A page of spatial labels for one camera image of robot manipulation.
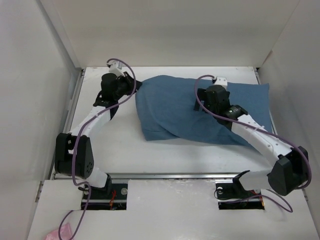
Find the aluminium rail frame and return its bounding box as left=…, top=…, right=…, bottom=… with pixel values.
left=34, top=67, right=308, bottom=202

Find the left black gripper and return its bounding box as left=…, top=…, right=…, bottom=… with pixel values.
left=113, top=71, right=141, bottom=100

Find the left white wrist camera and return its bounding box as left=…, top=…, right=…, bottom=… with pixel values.
left=106, top=60, right=123, bottom=76

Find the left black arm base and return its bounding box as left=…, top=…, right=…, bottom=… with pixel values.
left=78, top=183, right=128, bottom=211

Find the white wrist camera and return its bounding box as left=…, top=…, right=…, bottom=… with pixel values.
left=212, top=76, right=228, bottom=89
left=106, top=60, right=123, bottom=76

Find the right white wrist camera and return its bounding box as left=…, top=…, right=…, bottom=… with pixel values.
left=212, top=76, right=228, bottom=89

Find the purple cable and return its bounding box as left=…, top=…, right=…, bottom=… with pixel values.
left=194, top=74, right=312, bottom=213
left=57, top=58, right=138, bottom=238

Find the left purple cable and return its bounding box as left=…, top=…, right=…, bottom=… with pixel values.
left=57, top=58, right=138, bottom=238

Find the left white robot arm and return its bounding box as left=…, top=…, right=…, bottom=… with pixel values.
left=54, top=72, right=142, bottom=199

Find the pink plastic bag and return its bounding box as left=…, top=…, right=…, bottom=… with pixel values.
left=44, top=223, right=73, bottom=240

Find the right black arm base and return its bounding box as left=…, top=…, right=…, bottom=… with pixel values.
left=214, top=182, right=265, bottom=210

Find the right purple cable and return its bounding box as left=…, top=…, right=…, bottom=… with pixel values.
left=194, top=74, right=312, bottom=213

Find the blue pillowcase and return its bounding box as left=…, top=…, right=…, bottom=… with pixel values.
left=135, top=75, right=272, bottom=147

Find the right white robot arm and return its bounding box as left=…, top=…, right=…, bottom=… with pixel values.
left=194, top=84, right=310, bottom=197

